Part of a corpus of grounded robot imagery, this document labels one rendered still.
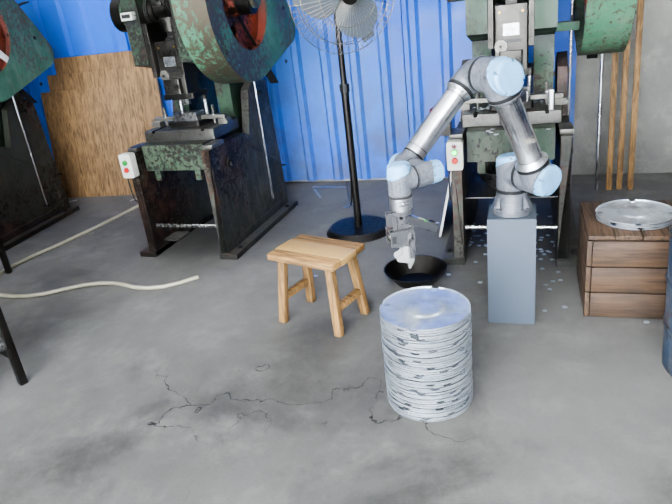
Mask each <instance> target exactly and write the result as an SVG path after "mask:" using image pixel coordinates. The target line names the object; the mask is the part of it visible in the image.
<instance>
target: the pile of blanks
mask: <svg viewBox="0 0 672 504"><path fill-rule="evenodd" d="M471 316H472V314H471V312H470V315H469V317H468V318H467V320H463V321H465V322H463V323H462V324H461V325H459V326H457V327H455V328H453V329H450V330H447V331H443V332H439V333H431V334H413V333H406V332H402V330H400V331H398V330H396V329H393V328H391V327H389V326H388V325H386V324H385V323H384V322H383V321H382V319H381V317H380V324H381V331H382V336H381V339H382V348H383V349H382V350H383V353H384V367H385V376H386V388H387V396H388V401H389V403H390V405H391V407H392V408H393V409H394V410H395V411H396V412H397V413H398V414H400V415H402V416H404V417H406V418H408V419H411V420H415V421H420V422H422V421H423V420H424V421H425V422H440V421H445V420H449V419H452V418H455V417H457V416H459V415H460V414H462V413H463V412H465V411H466V410H467V409H468V408H469V406H470V405H471V403H472V400H473V399H472V398H473V378H472V374H473V373H472V335H471V334H472V323H471Z"/></svg>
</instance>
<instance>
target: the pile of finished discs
mask: <svg viewBox="0 0 672 504"><path fill-rule="evenodd" d="M596 218H597V220H598V221H599V222H601V223H603V224H605V225H608V226H611V227H615V228H619V229H626V230H640V229H637V228H643V229H642V230H655V229H661V228H665V227H668V226H670V225H672V207H671V206H669V205H667V204H664V203H661V202H656V201H651V200H642V199H636V200H633V201H631V200H629V199H622V200H614V201H609V202H605V203H603V204H601V205H599V206H598V207H597V208H596Z"/></svg>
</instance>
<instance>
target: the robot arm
mask: <svg viewBox="0 0 672 504"><path fill-rule="evenodd" d="M523 79H525V74H524V70H523V67H522V65H521V64H520V63H519V62H518V61H517V60H515V59H513V58H509V57H505V56H499V57H494V56H477V57H474V58H472V59H470V60H468V61H467V62H466V63H465V64H463V65H462V66H461V67H460V68H459V69H458V70H457V71H456V73H455V74H454V75H453V76H452V78H451V79H450V80H449V82H448V83H447V90H446V91H445V92H444V94H443V95H442V97H441V98H440V99H439V101H438V102H437V104H436V105H435V106H434V108H433V109H432V111H431V112H430V113H429V115H428V116H427V117H426V119H425V120H424V122H423V123H422V124H421V126H420V127H419V129H418V130H417V131H416V133H415V134H414V136H413V137H412V138H411V140H410V141H409V143H408V144H407V145H406V147H405V148H404V150H403V151H402V152H401V153H396V154H394V155H393V156H392V157H391V158H390V161H389V164H388V165H387V177H386V178H387V183H388V194H389V207H390V210H388V211H385V217H386V226H385V229H386V240H387V241H388V243H389V244H390V245H391V248H395V247H397V248H400V249H399V250H398V251H396V252H395V253H394V257H395V258H397V261H398V262H403V263H408V267H409V269H411V268H412V266H413V264H414V260H415V252H416V248H415V232H414V229H413V228H414V226H413V225H415V226H418V227H421V228H424V229H426V230H428V231H434V232H436V231H437V229H438V225H437V224H436V223H435V222H434V221H433V220H428V219H425V218H422V217H419V216H416V215H413V214H412V213H413V210H412V208H413V201H412V189H415V188H419V187H423V186H426V185H430V184H435V183H437V182H440V181H442V180H443V178H444V175H445V172H444V171H445V170H444V166H443V164H442V163H441V161H439V160H437V159H435V160H429V161H423V159H424V158H425V157H426V155H427V154H428V152H429V151H430V150H431V148H432V147H433V145H434V144H435V143H436V141H437V140H438V139H439V137H440V136H441V134H442V133H443V132H444V130H445V129H446V127H447V126H448V125H449V123H450V122H451V120H452V119H453V118H454V116H455V115H456V113H457V112H458V111H459V109H460V108H461V107H462V105H463V104H464V102H465V101H469V100H470V99H471V98H472V96H473V95H474V94H476V93H477V92H482V93H484V94H485V96H486V99H487V101H488V103H489V105H491V106H495V108H496V110H497V113H498V115H499V117H500V120H501V122H502V125H503V127H504V130H505V132H506V134H507V137H508V139H509V142H510V144H511V147H512V149H513V151H514V152H510V153H505V154H501V155H499V156H498V157H497V159H496V196H495V199H494V202H493V205H492V213H493V214H494V215H496V216H498V217H503V218H520V217H524V216H527V215H530V214H531V213H532V203H531V200H530V197H529V194H528V192H529V193H532V194H534V195H536V196H542V197H546V196H549V195H551V194H552V193H554V192H555V191H556V189H557V188H558V186H559V184H560V182H561V178H562V173H561V170H560V168H559V167H558V166H556V165H554V164H551V162H550V159H549V157H548V155H547V153H546V152H543V151H541V149H540V146H539V144H538V141H537V138H536V136H535V133H534V131H533V128H532V125H531V123H530V120H529V118H528V115H527V112H526V110H525V107H524V105H523V102H522V99H521V97H520V95H521V93H522V91H523V88H522V86H523V84H524V82H523Z"/></svg>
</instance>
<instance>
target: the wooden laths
mask: <svg viewBox="0 0 672 504"><path fill-rule="evenodd" d="M643 15H644V0H638V5H637V22H636V40H635V57H634V75H633V92H632V109H631V127H630V144H629V161H628V179H627V190H633V181H634V164H635V148H636V131H637V115H638V98H639V82H640V65H641V49H642V32H643ZM618 53H619V52H616V53H612V68H611V89H610V110H609V131H608V152H607V173H606V190H612V172H613V152H614V132H615V112H616V93H617V73H618ZM629 53H630V39H629V42H628V45H627V47H626V49H625V50H624V51H623V65H622V84H621V103H620V122H619V141H618V160H617V179H616V189H622V179H623V161H624V143H625V125H626V107H627V89H628V71H629ZM603 68H604V54H600V76H599V99H598V123H597V146H596V170H595V190H598V181H599V158H600V136H601V113H602V90H603Z"/></svg>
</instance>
